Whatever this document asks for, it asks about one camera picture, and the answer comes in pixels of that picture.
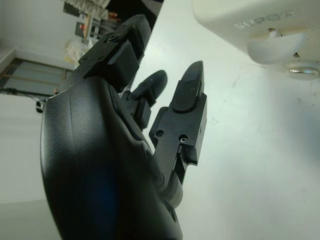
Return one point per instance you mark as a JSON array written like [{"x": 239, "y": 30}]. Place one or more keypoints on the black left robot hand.
[{"x": 95, "y": 162}]

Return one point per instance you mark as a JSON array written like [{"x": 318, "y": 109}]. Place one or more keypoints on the white two-slot toaster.
[{"x": 225, "y": 20}]

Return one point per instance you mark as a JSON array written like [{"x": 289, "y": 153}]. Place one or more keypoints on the white toaster lever knob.
[{"x": 272, "y": 48}]

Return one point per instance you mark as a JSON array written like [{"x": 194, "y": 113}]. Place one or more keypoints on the dark metal shelf rack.
[{"x": 92, "y": 20}]

